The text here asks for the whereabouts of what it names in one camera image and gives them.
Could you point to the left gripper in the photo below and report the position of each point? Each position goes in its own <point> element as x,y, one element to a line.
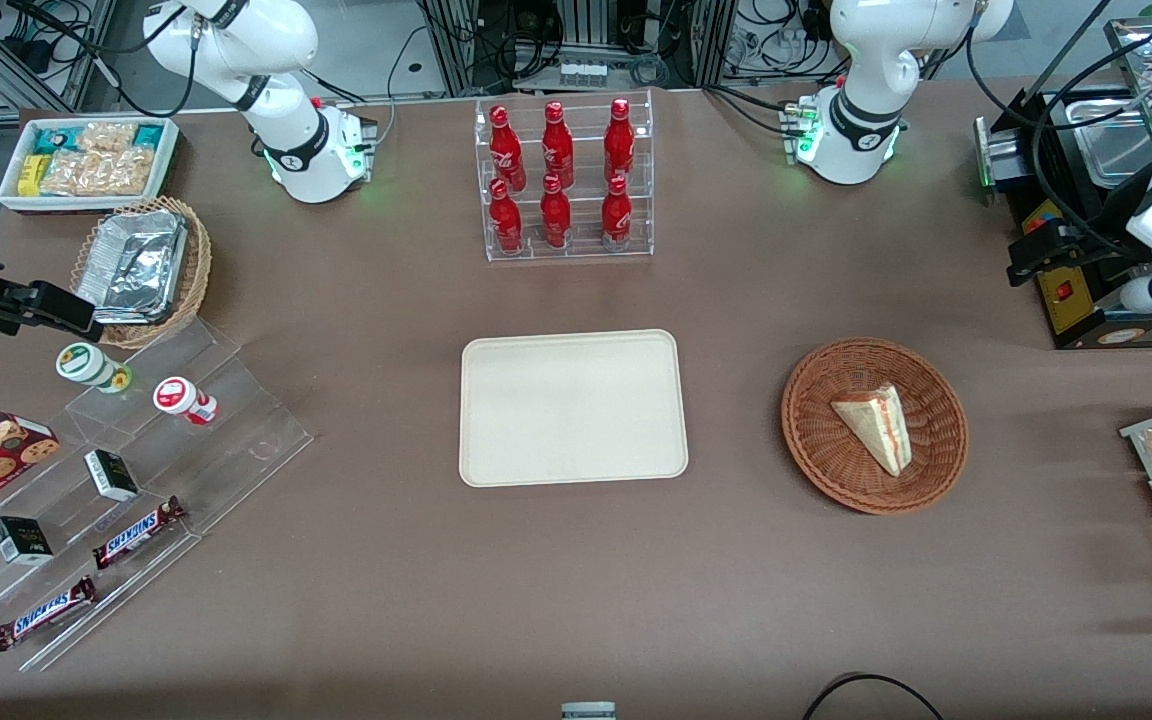
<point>1086,247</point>

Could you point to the triangular sandwich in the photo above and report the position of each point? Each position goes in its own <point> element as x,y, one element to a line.
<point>876,425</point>

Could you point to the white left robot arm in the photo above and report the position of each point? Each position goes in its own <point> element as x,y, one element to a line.
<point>866,60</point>

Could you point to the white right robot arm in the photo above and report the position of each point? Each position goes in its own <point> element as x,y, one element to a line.
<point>286,50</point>

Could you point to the light wicker basket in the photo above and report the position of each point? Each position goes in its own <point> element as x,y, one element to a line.
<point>198,265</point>

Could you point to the brown wicker basket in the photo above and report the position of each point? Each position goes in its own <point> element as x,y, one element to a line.
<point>826,440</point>

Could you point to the beige plastic tray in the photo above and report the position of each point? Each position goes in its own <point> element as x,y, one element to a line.
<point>573,408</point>

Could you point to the black hot food display machine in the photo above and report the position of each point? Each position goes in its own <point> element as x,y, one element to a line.
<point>1076,310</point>

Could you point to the green lid yogurt cup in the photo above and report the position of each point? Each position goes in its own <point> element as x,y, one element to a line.
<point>84,363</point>

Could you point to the stack of foil trays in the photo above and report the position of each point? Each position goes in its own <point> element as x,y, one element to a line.
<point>131,265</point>

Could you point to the steel food pan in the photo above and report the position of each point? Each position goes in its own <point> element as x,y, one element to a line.
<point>1111,140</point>

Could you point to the white plastic snack bin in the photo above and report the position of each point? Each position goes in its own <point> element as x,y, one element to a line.
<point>8,190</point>

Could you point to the grey box with green light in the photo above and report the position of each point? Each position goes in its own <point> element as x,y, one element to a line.
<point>1001,150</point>

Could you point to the yellow snack pack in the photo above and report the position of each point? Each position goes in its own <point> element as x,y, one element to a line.
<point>30,175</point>

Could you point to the large clear cracker bag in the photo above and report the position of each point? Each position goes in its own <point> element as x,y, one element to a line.
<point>96,173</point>

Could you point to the red lid yogurt cup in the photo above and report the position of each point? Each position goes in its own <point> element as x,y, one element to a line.
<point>176,396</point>

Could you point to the teal snack pack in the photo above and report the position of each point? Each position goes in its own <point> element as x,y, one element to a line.
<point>148,135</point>
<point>56,139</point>

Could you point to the small black carton box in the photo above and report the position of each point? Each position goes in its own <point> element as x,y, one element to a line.
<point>21,540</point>
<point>111,475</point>

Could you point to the small clear cracker bag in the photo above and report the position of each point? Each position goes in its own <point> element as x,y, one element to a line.
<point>106,137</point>

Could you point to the clear acrylic stepped shelf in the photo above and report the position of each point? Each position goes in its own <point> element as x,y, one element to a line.
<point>236,440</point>

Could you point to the Snickers chocolate bar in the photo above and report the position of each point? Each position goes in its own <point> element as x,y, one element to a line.
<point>41,614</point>
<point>136,533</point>

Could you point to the red cola bottle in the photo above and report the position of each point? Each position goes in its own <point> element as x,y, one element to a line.
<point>619,142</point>
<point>505,222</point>
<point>506,150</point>
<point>557,148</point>
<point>556,218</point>
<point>616,218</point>

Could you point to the clear acrylic bottle rack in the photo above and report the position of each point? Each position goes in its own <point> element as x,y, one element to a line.
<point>581,250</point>

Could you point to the small grey metal block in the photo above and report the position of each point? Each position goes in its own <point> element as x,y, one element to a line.
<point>588,712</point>

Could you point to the aluminium frame rack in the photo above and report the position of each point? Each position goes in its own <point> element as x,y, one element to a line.
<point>576,30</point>

